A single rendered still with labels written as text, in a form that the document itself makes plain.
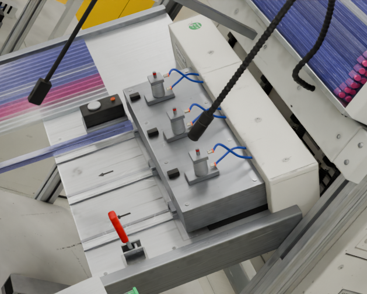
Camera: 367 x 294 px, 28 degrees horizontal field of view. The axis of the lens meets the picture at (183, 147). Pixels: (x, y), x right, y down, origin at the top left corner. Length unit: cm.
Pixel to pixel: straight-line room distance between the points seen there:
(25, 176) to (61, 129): 144
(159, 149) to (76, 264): 63
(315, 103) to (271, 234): 21
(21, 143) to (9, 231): 102
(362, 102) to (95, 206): 47
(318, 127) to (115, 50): 58
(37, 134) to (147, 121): 148
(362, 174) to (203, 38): 47
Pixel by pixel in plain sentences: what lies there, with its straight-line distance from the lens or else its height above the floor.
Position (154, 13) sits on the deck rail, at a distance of 164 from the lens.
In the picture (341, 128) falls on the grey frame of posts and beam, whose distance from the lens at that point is 109.
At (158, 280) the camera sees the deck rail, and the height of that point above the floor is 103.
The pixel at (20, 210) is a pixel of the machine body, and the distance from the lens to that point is 182.
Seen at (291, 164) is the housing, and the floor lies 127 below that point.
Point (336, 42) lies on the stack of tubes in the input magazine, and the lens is 112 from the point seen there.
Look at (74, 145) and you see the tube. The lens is 116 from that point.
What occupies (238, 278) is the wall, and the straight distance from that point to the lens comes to 338.
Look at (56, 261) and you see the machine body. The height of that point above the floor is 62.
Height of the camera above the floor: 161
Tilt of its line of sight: 22 degrees down
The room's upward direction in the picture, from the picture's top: 36 degrees clockwise
